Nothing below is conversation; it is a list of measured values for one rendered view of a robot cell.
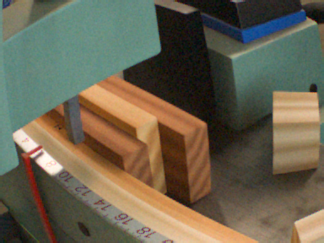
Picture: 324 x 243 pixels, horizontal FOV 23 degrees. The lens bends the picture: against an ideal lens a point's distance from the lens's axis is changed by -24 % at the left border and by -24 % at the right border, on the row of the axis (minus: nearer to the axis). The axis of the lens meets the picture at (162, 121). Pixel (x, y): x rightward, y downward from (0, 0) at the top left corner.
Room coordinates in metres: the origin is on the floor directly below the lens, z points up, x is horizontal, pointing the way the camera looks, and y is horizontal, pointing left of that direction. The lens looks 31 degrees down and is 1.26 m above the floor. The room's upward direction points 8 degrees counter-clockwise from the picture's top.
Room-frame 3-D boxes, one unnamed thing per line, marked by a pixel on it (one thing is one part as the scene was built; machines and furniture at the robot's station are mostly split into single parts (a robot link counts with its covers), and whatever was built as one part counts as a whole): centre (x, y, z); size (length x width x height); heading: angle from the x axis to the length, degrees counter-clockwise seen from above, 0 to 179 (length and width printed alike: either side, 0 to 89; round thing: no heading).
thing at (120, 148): (0.59, 0.08, 0.93); 0.24 x 0.02 x 0.05; 35
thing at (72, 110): (0.51, 0.05, 0.97); 0.01 x 0.01 x 0.05; 35
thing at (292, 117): (0.53, -0.10, 0.92); 0.04 x 0.04 x 0.04; 79
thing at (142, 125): (0.59, 0.06, 0.93); 0.19 x 0.02 x 0.06; 35
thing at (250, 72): (0.67, -0.07, 0.92); 0.15 x 0.13 x 0.09; 35
